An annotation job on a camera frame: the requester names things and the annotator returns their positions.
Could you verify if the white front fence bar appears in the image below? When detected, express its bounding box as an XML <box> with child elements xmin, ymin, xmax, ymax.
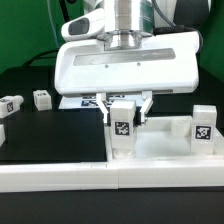
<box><xmin>0</xmin><ymin>160</ymin><xmax>224</xmax><ymax>193</ymax></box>

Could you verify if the white square tabletop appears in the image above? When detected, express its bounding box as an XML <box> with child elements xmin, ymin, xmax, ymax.
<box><xmin>104</xmin><ymin>116</ymin><xmax>215</xmax><ymax>161</ymax></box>

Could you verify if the paper sheet with markers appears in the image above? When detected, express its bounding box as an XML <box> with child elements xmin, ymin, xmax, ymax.
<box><xmin>59</xmin><ymin>95</ymin><xmax>125</xmax><ymax>109</ymax></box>

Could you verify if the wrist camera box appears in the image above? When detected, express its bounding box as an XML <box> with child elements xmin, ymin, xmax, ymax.
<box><xmin>61</xmin><ymin>8</ymin><xmax>105</xmax><ymax>42</ymax></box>

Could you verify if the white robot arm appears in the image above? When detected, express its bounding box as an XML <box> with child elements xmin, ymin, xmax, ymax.
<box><xmin>54</xmin><ymin>0</ymin><xmax>212</xmax><ymax>120</ymax></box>

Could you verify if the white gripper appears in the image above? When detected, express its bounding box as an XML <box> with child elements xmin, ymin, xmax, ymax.
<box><xmin>54</xmin><ymin>32</ymin><xmax>199</xmax><ymax>126</ymax></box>

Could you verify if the white left fence piece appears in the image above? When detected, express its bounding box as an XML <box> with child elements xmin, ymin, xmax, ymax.
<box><xmin>0</xmin><ymin>124</ymin><xmax>6</xmax><ymax>147</ymax></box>

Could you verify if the black cable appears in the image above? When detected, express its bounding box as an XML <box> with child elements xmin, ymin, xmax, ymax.
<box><xmin>21</xmin><ymin>0</ymin><xmax>73</xmax><ymax>68</ymax></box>

